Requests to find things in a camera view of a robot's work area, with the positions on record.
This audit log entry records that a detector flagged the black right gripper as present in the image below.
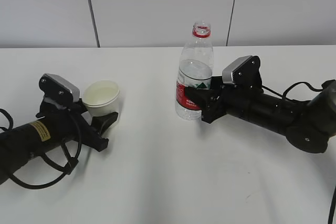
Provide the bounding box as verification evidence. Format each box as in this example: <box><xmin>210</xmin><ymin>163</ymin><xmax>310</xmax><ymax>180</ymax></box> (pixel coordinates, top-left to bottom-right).
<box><xmin>184</xmin><ymin>76</ymin><xmax>252</xmax><ymax>124</ymax></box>

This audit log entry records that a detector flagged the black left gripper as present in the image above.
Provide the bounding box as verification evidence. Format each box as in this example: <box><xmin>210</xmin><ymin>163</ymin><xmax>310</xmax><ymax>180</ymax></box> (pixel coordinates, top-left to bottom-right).
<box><xmin>36</xmin><ymin>98</ymin><xmax>119</xmax><ymax>152</ymax></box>

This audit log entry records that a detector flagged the white paper cup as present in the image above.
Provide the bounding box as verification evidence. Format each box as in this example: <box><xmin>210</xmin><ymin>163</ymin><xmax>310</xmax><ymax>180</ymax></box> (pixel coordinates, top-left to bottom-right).
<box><xmin>82</xmin><ymin>80</ymin><xmax>120</xmax><ymax>117</ymax></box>

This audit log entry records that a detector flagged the clear red-label water bottle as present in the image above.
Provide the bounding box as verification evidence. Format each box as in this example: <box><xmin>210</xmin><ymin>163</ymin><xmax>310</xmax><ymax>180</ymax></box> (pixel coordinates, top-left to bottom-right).
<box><xmin>175</xmin><ymin>21</ymin><xmax>214</xmax><ymax>120</ymax></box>

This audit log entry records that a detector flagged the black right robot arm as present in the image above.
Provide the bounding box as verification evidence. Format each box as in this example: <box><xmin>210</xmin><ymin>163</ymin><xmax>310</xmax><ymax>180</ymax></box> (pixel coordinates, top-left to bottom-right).
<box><xmin>184</xmin><ymin>77</ymin><xmax>335</xmax><ymax>154</ymax></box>

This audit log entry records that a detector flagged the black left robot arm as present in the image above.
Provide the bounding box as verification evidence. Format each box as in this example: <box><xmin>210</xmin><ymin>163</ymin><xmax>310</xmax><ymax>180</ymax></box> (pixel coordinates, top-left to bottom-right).
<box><xmin>1</xmin><ymin>101</ymin><xmax>118</xmax><ymax>190</ymax></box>

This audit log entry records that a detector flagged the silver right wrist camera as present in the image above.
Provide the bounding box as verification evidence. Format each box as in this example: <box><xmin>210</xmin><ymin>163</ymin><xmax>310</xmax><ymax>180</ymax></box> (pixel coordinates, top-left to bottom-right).
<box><xmin>222</xmin><ymin>55</ymin><xmax>262</xmax><ymax>89</ymax></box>

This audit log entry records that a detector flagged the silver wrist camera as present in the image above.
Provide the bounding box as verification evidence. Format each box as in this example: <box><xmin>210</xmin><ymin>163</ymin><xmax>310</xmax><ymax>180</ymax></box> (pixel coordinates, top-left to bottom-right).
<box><xmin>222</xmin><ymin>55</ymin><xmax>262</xmax><ymax>89</ymax></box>
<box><xmin>39</xmin><ymin>73</ymin><xmax>80</xmax><ymax>106</ymax></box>

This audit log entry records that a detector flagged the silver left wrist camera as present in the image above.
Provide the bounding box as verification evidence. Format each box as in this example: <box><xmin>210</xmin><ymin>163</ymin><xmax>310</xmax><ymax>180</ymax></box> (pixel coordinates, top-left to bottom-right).
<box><xmin>39</xmin><ymin>73</ymin><xmax>80</xmax><ymax>106</ymax></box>

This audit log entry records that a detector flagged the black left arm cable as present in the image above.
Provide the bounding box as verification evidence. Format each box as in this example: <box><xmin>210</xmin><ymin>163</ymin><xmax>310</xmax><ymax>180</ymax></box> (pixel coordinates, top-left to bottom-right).
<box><xmin>0</xmin><ymin>108</ymin><xmax>85</xmax><ymax>190</ymax></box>

